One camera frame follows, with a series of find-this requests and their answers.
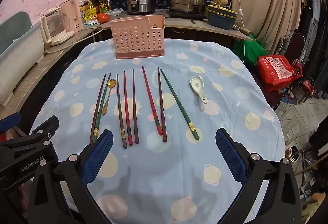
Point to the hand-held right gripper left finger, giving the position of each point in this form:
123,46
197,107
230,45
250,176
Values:
97,157

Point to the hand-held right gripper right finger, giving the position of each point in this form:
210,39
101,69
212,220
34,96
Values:
230,157

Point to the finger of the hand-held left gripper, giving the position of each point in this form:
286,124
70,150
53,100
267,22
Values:
10,121
48,124

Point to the dark brown chopstick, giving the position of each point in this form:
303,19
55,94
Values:
136,137
91,137
164,135

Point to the pink perforated utensil holder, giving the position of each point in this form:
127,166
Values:
138,37

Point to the brown chopstick gold band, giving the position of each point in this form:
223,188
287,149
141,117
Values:
124,139

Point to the red chopstick black band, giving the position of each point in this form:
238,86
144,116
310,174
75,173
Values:
158,128
130,137

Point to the light blue plastic bin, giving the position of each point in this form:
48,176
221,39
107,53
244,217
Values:
18,60

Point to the blue printed tablecloth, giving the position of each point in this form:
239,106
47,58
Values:
164,188

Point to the gold flower spoon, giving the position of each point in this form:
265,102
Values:
110,83

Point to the white ceramic spoon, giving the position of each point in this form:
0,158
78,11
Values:
196,83

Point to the red plastic bag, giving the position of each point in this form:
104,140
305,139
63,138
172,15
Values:
278,73

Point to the small blue white packet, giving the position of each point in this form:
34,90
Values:
89,23

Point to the green plastic bag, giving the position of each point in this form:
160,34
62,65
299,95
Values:
249,50

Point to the pink electric kettle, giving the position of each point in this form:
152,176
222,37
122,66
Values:
71,14

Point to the yellow seasoning packet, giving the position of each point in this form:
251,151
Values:
90,14

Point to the red tomato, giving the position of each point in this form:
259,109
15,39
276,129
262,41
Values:
103,18

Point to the dark sauce bottle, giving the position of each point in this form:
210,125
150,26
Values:
94,4

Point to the clear food container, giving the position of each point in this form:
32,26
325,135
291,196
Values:
115,13

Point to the cooking oil bottle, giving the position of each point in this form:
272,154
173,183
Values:
104,2

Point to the blue bowl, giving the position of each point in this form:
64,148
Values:
220,23

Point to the yellow bowl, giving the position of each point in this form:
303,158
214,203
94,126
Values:
223,16
221,8

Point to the hanging clothes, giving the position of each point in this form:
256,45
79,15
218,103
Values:
314,34

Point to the black induction cooker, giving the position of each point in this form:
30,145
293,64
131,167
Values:
187,15

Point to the steel rice cooker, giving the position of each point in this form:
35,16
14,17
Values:
141,0

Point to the loofah sponge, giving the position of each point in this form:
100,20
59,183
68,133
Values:
220,1

